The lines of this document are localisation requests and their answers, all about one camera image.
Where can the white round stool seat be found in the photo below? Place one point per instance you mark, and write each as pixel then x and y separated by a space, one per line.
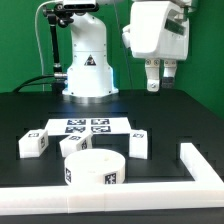
pixel 94 166

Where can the white marker sheet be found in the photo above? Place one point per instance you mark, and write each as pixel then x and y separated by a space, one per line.
pixel 67 126

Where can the white L-shaped fence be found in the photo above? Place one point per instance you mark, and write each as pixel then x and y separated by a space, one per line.
pixel 205 190

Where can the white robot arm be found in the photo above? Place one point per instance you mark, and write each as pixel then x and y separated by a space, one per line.
pixel 90 77

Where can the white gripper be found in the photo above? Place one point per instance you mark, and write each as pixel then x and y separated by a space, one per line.
pixel 158 30

